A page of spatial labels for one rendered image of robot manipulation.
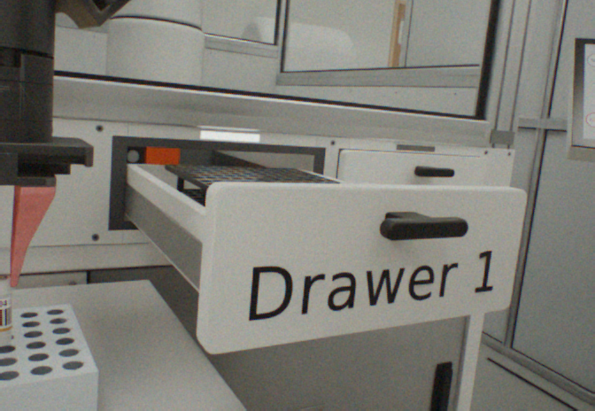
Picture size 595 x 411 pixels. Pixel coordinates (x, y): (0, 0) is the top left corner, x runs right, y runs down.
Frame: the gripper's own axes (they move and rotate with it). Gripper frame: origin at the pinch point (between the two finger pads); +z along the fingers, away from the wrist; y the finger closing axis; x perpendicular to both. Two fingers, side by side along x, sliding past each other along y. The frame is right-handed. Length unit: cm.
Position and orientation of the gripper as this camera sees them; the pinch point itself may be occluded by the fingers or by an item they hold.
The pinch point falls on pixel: (2, 273)
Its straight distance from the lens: 41.0
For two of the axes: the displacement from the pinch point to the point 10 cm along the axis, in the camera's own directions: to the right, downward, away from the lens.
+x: 5.0, 1.7, -8.5
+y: -8.6, -0.1, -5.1
